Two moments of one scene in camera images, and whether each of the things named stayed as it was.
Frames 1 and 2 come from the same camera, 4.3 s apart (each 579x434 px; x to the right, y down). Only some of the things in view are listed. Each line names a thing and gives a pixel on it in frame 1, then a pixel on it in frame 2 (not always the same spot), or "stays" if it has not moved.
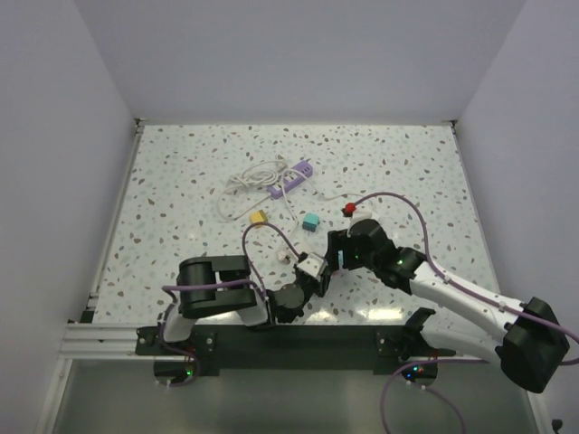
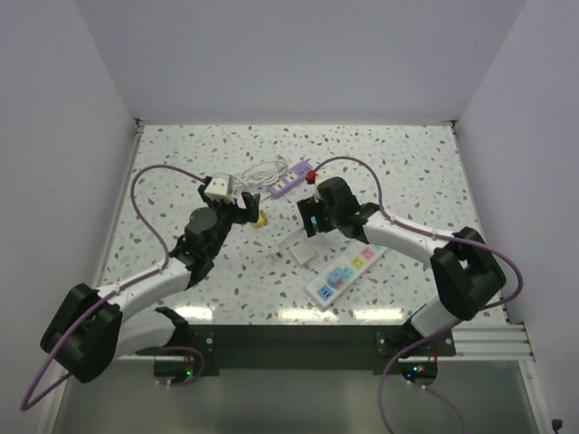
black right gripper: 339,241 → 308,208
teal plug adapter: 310,221 stays
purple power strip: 292,178 stays
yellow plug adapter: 258,217 stays
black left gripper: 322,283 → 242,215
